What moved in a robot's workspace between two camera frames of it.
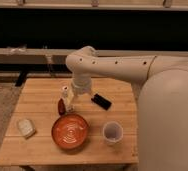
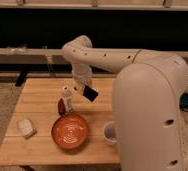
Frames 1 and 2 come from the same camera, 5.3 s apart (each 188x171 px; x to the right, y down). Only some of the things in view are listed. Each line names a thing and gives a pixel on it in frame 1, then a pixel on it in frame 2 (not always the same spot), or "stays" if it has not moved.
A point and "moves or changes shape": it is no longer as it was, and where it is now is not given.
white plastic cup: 113,132 stays
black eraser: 101,101 moves or changes shape
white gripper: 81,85 stays
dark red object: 61,107 stays
